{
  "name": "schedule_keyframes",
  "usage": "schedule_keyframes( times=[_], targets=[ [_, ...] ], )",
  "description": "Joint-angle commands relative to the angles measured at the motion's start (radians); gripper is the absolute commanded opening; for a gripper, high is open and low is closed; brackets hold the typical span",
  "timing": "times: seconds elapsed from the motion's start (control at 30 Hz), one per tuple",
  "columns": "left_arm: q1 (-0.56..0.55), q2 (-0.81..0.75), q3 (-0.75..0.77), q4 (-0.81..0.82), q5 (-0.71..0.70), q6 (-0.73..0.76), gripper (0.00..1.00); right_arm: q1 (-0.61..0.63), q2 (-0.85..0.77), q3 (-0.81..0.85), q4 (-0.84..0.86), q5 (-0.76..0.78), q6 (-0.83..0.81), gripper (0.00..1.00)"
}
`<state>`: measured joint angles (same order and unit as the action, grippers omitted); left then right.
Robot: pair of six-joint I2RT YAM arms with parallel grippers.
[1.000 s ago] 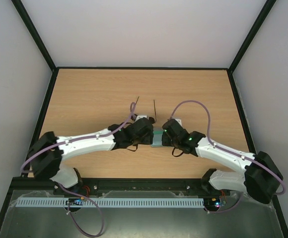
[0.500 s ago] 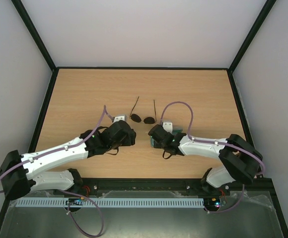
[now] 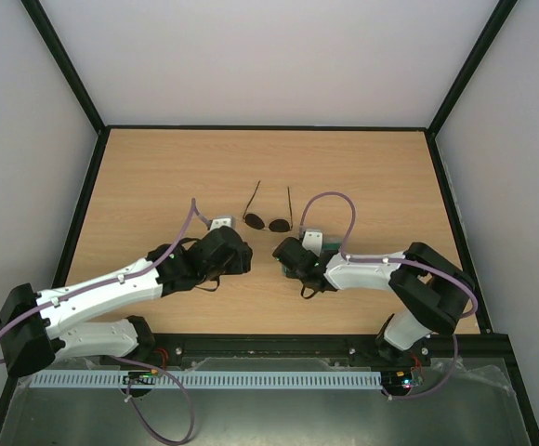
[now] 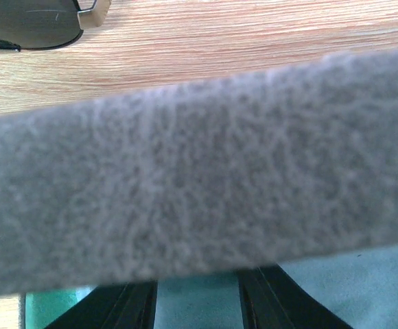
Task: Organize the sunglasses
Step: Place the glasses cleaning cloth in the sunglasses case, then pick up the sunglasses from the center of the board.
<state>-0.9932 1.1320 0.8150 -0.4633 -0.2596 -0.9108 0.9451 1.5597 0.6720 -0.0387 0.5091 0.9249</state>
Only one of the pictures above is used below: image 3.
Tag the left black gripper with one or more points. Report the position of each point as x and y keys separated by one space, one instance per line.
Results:
x=241 y=264

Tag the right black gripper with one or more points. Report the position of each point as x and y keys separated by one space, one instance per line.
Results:
x=281 y=251

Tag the dark round sunglasses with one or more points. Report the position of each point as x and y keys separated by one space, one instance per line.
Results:
x=276 y=224

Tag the grey glasses case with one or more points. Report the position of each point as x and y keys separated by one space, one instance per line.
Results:
x=332 y=244

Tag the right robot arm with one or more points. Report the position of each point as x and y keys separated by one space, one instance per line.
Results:
x=435 y=293

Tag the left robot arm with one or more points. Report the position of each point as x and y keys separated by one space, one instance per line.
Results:
x=40 y=328

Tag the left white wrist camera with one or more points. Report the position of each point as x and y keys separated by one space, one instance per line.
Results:
x=221 y=221

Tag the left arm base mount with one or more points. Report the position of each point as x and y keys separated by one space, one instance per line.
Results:
x=166 y=352

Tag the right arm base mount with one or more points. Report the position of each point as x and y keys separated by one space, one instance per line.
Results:
x=368 y=351

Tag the light blue slotted cable duct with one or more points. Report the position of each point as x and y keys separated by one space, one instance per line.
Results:
x=209 y=380

